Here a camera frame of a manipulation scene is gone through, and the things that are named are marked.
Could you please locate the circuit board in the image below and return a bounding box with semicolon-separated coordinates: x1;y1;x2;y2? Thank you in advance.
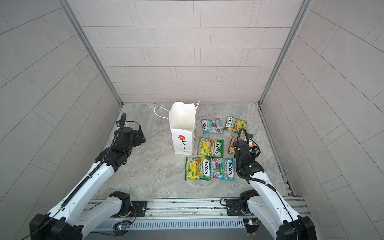
113;221;132;231
243;218;261;234

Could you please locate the right circuit board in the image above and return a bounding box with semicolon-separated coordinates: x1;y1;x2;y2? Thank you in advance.
243;218;261;234

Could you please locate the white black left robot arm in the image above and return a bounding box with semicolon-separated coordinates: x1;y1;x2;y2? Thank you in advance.
28;124;146;240

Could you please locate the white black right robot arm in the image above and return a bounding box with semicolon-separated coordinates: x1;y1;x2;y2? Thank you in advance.
235;141;317;240

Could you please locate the teal Fox's candy packet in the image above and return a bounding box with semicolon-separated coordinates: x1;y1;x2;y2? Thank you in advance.
210;158;235;182
202;119;224;134

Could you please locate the orange snack packet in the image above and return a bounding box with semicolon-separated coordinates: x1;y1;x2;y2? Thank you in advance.
229;135;257;155

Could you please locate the left corner aluminium profile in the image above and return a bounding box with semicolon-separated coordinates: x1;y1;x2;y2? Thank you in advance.
58;0;123;107

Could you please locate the right corner aluminium profile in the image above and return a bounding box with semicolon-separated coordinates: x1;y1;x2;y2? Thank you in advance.
258;0;313;105

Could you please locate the corner aluminium profile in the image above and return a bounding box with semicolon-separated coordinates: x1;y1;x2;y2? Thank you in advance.
258;0;313;105
58;0;123;107

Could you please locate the white floral paper bag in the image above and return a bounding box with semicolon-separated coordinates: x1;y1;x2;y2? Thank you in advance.
154;101;200;156

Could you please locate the yellow green Fox's candy packet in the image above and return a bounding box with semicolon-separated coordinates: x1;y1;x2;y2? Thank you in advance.
224;116;248;133

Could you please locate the left circuit board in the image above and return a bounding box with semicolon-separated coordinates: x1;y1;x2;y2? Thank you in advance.
113;221;132;231

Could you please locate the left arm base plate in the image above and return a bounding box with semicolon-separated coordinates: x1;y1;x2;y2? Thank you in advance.
117;201;148;218

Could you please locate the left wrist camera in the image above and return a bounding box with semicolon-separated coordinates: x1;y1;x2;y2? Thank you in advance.
116;113;143;144

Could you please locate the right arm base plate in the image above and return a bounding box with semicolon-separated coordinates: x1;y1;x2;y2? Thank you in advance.
221;199;253;216

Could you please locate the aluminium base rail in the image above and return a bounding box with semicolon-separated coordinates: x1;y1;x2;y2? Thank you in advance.
78;197;311;220

